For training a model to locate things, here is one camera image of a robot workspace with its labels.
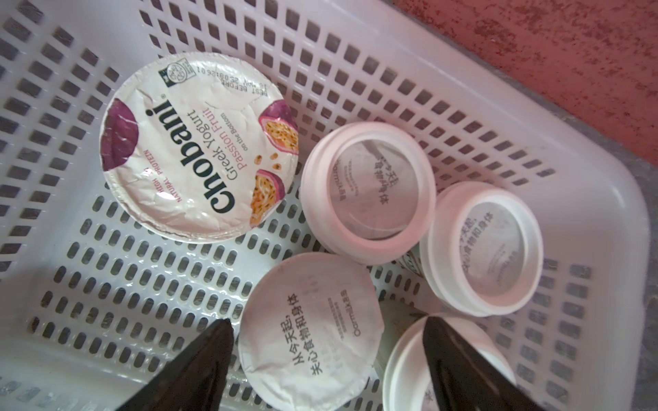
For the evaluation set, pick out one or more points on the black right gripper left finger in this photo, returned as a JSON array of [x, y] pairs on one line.
[[195, 379]]

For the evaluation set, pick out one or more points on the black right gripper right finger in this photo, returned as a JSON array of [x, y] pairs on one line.
[[462, 378]]

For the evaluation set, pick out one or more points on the white yogurt cup front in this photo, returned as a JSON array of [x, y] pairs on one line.
[[310, 333]]

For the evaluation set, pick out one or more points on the white yogurt cup green label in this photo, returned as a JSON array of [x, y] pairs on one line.
[[368, 192]]

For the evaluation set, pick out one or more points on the brown chocolate yogurt cup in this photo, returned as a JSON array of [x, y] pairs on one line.
[[199, 147]]

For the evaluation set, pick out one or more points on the white perforated plastic basket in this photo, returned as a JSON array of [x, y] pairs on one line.
[[93, 305]]

